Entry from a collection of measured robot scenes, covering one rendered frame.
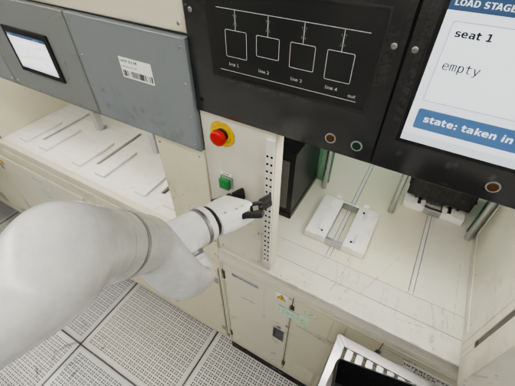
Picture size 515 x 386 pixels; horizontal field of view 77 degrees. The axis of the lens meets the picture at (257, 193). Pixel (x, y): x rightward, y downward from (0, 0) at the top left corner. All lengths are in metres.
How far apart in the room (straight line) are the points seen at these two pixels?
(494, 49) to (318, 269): 0.78
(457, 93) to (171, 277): 0.50
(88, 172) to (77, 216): 1.29
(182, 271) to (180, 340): 1.42
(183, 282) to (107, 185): 0.99
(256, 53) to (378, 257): 0.80
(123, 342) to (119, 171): 0.95
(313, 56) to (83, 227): 0.43
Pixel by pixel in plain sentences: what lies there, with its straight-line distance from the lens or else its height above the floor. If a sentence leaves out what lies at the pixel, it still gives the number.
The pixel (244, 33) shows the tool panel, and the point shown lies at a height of 1.59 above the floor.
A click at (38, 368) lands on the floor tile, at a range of 2.17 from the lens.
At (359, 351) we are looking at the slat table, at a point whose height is 0.76.
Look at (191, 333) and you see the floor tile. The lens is 1.95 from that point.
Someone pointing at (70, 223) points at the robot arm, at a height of 1.58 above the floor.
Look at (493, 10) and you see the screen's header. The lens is 0.52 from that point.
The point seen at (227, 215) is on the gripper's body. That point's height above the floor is 1.26.
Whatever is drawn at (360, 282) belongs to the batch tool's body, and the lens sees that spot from 1.10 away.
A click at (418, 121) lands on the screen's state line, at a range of 0.57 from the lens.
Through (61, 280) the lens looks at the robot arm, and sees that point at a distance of 0.29.
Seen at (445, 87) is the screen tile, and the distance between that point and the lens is 0.55.
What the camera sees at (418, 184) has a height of 0.99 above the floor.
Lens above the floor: 1.78
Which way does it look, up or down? 44 degrees down
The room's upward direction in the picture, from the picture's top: straight up
